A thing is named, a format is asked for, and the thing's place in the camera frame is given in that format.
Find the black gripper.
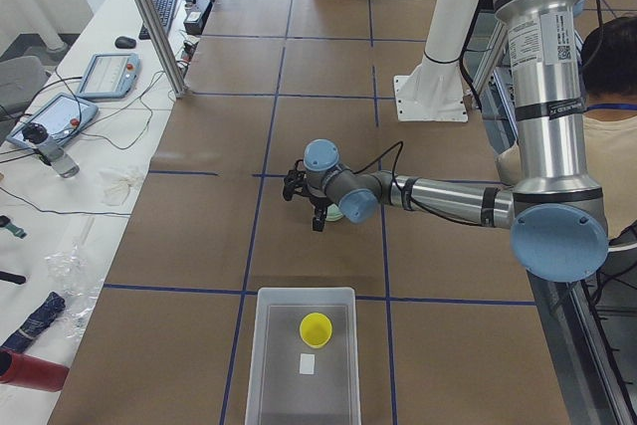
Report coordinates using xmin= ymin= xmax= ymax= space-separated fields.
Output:
xmin=310 ymin=195 xmax=332 ymax=232

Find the light green bowl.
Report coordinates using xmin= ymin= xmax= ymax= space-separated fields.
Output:
xmin=325 ymin=204 xmax=344 ymax=222

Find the yellow plastic cup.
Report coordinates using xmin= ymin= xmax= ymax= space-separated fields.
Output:
xmin=299 ymin=313 xmax=333 ymax=349

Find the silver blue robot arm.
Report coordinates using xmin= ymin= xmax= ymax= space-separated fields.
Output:
xmin=284 ymin=0 xmax=608 ymax=283

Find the clear plastic storage box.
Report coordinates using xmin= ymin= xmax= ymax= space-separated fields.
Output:
xmin=245 ymin=287 xmax=362 ymax=424

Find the white label in box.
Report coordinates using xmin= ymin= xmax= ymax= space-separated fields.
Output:
xmin=299 ymin=353 xmax=316 ymax=375

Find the black power adapter box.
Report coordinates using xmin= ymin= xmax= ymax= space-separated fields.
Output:
xmin=183 ymin=0 xmax=212 ymax=36

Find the white crumpled tissue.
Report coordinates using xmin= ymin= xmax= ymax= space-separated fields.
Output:
xmin=99 ymin=167 xmax=145 ymax=206

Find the blue teach pendant far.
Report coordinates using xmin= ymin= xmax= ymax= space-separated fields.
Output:
xmin=76 ymin=53 xmax=140 ymax=101

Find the blue teach pendant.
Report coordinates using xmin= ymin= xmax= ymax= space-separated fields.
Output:
xmin=6 ymin=93 xmax=99 ymax=149
xmin=76 ymin=53 xmax=140 ymax=101

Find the crumpled clear plastic wrap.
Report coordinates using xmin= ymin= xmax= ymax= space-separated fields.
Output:
xmin=45 ymin=246 xmax=105 ymax=343

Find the black computer mouse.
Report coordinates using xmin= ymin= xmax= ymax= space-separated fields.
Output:
xmin=114 ymin=36 xmax=136 ymax=50

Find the black keyboard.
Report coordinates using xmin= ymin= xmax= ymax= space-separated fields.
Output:
xmin=152 ymin=0 xmax=179 ymax=33

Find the blue teach pendant near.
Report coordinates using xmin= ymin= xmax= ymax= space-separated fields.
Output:
xmin=6 ymin=93 xmax=99 ymax=149

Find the clear water bottle black cap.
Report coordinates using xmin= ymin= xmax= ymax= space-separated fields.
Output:
xmin=22 ymin=122 xmax=80 ymax=178

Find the folded blue umbrella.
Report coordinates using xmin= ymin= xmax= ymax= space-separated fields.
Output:
xmin=1 ymin=292 xmax=66 ymax=353

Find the green wrist watch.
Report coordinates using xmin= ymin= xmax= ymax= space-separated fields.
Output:
xmin=0 ymin=215 xmax=27 ymax=239

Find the black marker pen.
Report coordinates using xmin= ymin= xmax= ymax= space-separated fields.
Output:
xmin=0 ymin=271 xmax=27 ymax=285

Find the grey office chair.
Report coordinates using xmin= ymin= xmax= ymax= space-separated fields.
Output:
xmin=1 ymin=56 xmax=48 ymax=119

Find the person in beige shirt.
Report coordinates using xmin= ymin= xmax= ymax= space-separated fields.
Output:
xmin=495 ymin=15 xmax=637 ymax=247

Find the dark red bottle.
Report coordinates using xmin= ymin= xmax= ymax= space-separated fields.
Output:
xmin=1 ymin=349 xmax=70 ymax=392

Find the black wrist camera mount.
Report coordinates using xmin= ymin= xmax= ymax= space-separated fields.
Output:
xmin=283 ymin=159 xmax=308 ymax=201

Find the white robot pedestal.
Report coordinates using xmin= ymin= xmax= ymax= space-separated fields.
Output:
xmin=394 ymin=0 xmax=491 ymax=122

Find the aluminium frame post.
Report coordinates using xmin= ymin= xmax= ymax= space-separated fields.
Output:
xmin=134 ymin=0 xmax=187 ymax=99

